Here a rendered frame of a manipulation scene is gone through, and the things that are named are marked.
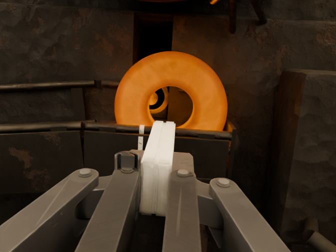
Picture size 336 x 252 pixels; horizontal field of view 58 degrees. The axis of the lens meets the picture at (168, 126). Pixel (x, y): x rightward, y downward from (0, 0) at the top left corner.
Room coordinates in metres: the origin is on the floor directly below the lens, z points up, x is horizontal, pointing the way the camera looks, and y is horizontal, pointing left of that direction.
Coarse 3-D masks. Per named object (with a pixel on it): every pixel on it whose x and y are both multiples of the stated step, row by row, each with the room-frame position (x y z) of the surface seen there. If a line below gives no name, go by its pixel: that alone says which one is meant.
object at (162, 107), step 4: (164, 88) 0.51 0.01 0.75; (168, 88) 0.52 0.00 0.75; (164, 92) 0.51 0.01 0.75; (168, 92) 0.51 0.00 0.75; (164, 96) 0.51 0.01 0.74; (168, 96) 0.51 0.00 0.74; (164, 100) 0.51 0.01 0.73; (164, 104) 0.51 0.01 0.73; (156, 108) 0.51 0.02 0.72; (160, 108) 0.51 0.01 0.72; (164, 108) 0.52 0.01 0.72; (152, 112) 0.51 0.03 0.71; (156, 112) 0.51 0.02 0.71; (160, 112) 0.51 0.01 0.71; (164, 112) 0.52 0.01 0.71; (152, 116) 0.52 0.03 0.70; (156, 116) 0.52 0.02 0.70; (160, 116) 0.52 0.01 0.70; (164, 116) 0.52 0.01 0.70
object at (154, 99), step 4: (160, 88) 0.51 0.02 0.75; (156, 92) 0.50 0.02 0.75; (160, 92) 0.51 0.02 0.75; (152, 96) 0.49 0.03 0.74; (156, 96) 0.49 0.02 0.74; (160, 96) 0.50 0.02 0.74; (152, 100) 0.50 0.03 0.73; (156, 100) 0.49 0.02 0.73; (160, 100) 0.50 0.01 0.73; (152, 104) 0.50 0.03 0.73; (156, 104) 0.50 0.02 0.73; (160, 104) 0.51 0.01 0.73; (152, 108) 0.51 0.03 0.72
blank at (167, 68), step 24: (144, 72) 0.40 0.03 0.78; (168, 72) 0.40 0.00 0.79; (192, 72) 0.40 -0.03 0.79; (120, 96) 0.40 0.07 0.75; (144, 96) 0.40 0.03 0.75; (192, 96) 0.40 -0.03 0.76; (216, 96) 0.40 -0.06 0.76; (120, 120) 0.40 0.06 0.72; (144, 120) 0.40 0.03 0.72; (192, 120) 0.40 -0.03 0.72; (216, 120) 0.40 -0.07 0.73
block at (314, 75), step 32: (288, 96) 0.41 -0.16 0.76; (320, 96) 0.37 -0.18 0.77; (288, 128) 0.40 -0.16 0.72; (320, 128) 0.37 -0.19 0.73; (288, 160) 0.38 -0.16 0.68; (320, 160) 0.37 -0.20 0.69; (288, 192) 0.38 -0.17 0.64; (320, 192) 0.37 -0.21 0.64; (288, 224) 0.37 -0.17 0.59; (320, 224) 0.37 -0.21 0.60
